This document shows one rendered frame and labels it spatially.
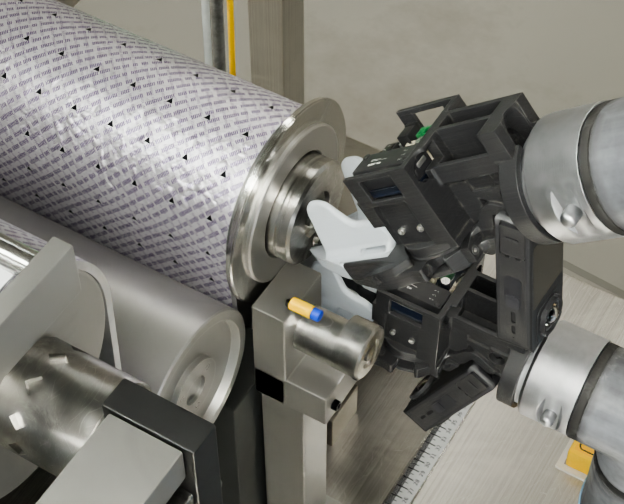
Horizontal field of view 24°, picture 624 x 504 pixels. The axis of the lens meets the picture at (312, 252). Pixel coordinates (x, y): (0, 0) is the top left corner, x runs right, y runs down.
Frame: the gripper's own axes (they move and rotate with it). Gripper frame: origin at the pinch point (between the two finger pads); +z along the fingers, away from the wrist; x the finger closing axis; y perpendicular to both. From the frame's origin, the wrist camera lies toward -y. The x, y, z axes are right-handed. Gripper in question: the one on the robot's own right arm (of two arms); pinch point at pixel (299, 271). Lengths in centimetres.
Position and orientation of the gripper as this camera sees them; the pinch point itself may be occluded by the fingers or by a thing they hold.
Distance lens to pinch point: 114.2
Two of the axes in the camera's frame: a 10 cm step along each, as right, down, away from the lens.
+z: -8.6, -4.0, 3.3
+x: -5.1, 6.6, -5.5
